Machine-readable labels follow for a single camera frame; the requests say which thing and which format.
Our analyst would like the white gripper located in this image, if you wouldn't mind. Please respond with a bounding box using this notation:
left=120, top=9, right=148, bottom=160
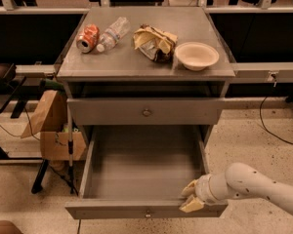
left=180, top=175, right=212, bottom=213

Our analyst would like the grey drawer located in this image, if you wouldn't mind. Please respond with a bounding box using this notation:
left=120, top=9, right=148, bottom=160
left=67, top=97, right=225, bottom=125
left=65, top=125, right=227, bottom=219

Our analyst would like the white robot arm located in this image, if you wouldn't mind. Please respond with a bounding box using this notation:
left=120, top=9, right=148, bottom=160
left=180, top=163, right=293, bottom=215

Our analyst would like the grey top drawer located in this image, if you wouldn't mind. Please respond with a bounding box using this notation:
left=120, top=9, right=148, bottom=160
left=67, top=97, right=225, bottom=125

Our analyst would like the grey drawer cabinet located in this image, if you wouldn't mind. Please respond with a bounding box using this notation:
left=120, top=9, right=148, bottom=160
left=58, top=7, right=234, bottom=137

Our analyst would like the white and black pole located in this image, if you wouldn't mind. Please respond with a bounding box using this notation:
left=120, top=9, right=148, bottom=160
left=67, top=106, right=74, bottom=194

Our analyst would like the white paper bowl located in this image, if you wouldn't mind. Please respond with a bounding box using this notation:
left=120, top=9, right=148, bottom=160
left=175, top=42, right=220, bottom=71

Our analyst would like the crumpled yellow chip bag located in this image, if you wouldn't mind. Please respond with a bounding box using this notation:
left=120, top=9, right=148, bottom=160
left=133, top=24, right=178, bottom=63

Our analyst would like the brown cardboard box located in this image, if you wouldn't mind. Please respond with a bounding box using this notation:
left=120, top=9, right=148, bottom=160
left=20, top=90, right=88, bottom=162

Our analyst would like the green object behind box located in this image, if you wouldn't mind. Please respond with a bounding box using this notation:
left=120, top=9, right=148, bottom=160
left=39, top=79, right=64, bottom=92

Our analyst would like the clear plastic water bottle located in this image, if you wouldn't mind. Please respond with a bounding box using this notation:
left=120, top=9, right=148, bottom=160
left=96, top=17, right=131, bottom=53

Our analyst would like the orange soda can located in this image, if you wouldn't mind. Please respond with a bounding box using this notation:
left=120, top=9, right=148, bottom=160
left=76, top=24, right=100, bottom=53

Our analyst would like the black stand left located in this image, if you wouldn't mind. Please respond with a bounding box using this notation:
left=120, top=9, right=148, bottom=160
left=0, top=63, right=49, bottom=194

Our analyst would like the black floor cable right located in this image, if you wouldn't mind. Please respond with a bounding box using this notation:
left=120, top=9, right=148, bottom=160
left=258, top=96, right=293, bottom=147

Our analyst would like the black floor cable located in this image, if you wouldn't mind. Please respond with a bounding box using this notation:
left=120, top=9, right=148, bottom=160
left=48, top=164, right=82, bottom=234
left=258, top=96, right=293, bottom=147

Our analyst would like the black floor cable left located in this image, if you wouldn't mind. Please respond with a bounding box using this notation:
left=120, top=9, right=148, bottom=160
left=48, top=164, right=82, bottom=234

